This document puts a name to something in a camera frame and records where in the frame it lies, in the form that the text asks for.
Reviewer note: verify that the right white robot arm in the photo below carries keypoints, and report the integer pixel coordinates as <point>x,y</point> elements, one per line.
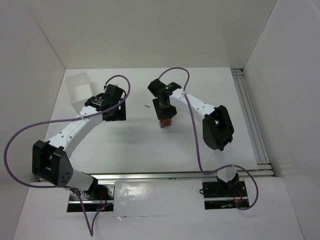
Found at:
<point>217,127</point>

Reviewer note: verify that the white front cover board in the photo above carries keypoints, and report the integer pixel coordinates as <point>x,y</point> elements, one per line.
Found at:
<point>158,198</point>

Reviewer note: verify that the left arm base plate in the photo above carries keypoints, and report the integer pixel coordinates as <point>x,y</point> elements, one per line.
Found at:
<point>98,193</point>

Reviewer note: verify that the front aluminium rail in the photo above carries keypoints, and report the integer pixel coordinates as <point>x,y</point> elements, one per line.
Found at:
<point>265,172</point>

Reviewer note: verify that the U-shaped brown wood block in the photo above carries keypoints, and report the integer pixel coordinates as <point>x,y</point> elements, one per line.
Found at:
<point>164,124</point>

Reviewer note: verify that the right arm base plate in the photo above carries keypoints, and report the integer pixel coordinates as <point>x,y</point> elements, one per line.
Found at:
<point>212,190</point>

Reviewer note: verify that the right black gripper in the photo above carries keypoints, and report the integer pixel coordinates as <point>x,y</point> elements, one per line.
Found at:
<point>165,113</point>

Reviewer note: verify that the white perforated plastic box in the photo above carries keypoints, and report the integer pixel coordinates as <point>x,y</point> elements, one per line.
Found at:
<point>79,89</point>

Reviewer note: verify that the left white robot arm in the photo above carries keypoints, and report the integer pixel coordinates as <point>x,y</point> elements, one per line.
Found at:
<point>51,158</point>

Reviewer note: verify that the aluminium rail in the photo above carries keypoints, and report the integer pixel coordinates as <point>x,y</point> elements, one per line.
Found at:
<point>265,172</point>
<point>251,121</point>

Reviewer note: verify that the right side aluminium rail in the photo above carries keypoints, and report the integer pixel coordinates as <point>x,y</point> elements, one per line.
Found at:
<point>251,121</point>

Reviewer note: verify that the notched brown wood block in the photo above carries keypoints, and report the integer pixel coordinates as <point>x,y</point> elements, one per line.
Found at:
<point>167,120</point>

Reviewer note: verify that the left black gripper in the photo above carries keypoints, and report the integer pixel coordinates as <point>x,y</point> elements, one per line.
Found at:
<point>116,113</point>

